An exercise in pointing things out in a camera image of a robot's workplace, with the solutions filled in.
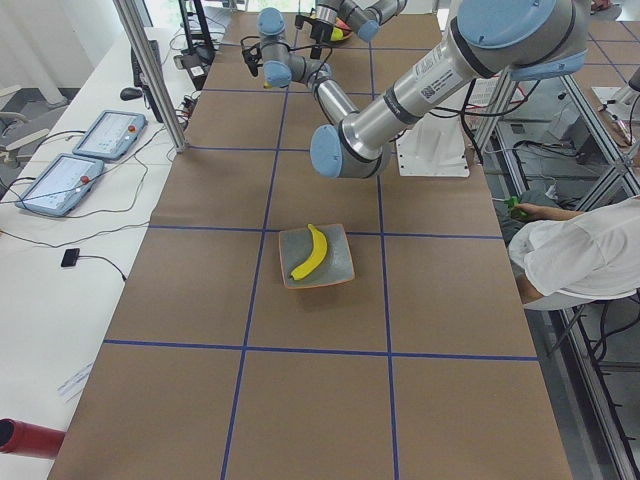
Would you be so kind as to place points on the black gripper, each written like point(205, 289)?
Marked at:
point(323, 29)

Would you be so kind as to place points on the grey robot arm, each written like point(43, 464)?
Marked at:
point(364, 22)
point(534, 40)

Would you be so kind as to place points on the woven fruit basket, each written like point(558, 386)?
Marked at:
point(340, 32)

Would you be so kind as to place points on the grey square plate orange rim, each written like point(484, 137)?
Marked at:
point(294, 247)

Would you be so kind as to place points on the black computer mouse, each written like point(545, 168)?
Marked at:
point(130, 93)

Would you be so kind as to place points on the blue teach pendant far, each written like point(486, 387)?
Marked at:
point(111, 135)

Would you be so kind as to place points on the blue teach pendant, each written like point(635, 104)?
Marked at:
point(61, 186)
point(111, 135)

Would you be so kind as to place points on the blue teach pendant near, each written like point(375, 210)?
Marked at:
point(61, 186)

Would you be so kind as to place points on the person in white shirt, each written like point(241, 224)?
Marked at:
point(564, 258)

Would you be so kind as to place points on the small black box device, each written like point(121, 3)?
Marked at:
point(70, 257)

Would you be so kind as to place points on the brown paper table mat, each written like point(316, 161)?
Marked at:
point(421, 367)

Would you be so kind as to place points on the red cylinder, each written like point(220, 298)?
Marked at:
point(30, 440)

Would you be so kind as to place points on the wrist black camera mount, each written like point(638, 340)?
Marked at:
point(251, 54)
point(301, 20)

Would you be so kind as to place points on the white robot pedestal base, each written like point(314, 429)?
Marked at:
point(435, 146)

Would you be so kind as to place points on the aluminium frame post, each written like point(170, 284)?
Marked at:
point(160, 101)

